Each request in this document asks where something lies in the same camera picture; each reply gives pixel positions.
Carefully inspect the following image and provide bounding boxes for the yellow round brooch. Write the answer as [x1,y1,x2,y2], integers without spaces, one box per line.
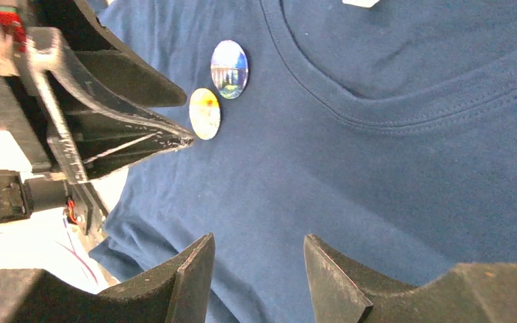
[188,87,221,140]

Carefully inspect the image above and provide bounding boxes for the blue round brooch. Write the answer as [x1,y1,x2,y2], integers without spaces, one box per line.
[210,40,249,100]

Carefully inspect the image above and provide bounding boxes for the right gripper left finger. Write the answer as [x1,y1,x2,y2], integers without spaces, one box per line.
[0,234,215,322]

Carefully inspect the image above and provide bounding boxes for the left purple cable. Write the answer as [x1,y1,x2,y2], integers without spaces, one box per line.
[0,218,101,286]

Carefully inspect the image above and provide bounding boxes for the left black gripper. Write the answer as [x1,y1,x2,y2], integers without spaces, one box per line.
[0,0,195,237]

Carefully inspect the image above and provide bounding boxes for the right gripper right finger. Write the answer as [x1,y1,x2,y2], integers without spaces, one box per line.
[304,234,517,322]

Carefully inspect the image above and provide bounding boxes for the navy blue t-shirt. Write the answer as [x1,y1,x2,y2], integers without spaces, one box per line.
[90,1,517,322]

